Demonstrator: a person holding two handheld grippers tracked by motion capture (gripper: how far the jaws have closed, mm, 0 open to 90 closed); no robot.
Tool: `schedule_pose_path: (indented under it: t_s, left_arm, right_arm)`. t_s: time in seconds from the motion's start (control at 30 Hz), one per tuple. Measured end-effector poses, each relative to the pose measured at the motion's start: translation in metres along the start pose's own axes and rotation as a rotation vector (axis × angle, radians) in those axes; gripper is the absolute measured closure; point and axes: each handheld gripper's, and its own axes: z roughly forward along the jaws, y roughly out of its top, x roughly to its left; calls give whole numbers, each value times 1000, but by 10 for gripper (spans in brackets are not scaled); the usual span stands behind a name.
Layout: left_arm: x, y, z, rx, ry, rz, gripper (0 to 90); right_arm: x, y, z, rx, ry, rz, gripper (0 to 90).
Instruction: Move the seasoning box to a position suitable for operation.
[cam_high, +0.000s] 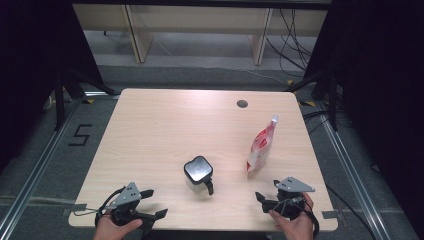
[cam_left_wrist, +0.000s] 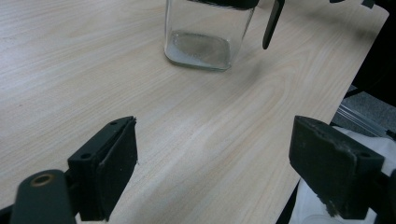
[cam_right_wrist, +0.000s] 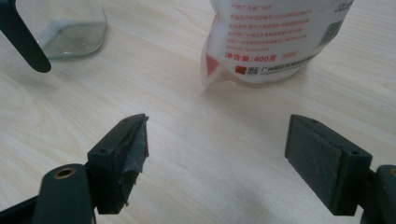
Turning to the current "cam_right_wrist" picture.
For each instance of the white plastic bag red print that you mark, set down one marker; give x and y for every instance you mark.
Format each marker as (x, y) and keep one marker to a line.
(264, 37)

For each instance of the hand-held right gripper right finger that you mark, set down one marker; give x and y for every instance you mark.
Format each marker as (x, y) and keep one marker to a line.
(317, 158)

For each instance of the square glass jar black lid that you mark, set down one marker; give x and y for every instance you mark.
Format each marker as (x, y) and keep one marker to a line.
(77, 37)

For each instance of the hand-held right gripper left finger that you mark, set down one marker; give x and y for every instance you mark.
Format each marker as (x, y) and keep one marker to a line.
(115, 168)

